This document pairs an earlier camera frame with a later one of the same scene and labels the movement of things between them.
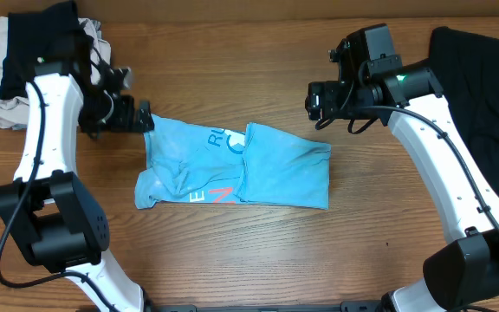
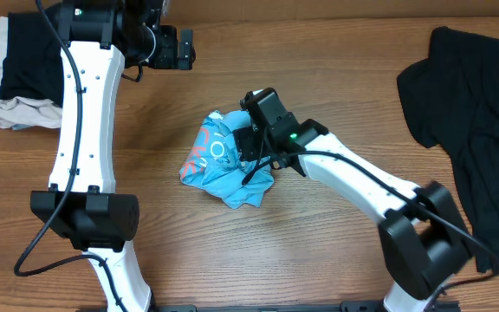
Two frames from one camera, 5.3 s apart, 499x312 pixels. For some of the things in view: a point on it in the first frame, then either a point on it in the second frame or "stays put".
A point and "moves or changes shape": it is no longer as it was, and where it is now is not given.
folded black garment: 53,34 stays put
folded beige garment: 13,113 stays put
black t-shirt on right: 488,108 stays put
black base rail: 353,306 stays put
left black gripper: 124,120 -> 168,59
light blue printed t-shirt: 186,163 moves or changes shape
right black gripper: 330,90 -> 245,138
